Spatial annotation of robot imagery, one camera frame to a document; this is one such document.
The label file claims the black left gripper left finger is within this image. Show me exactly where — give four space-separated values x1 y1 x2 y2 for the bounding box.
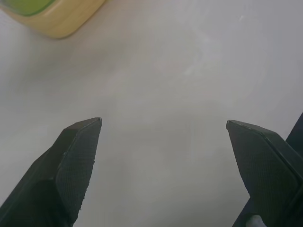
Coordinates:
0 117 103 227

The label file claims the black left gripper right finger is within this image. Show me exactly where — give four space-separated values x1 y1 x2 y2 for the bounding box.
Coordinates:
225 119 303 227

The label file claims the green bowl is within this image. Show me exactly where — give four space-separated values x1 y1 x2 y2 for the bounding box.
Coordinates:
3 0 57 17

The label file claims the wooden tray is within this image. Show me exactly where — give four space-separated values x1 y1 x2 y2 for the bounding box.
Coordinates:
0 0 107 39

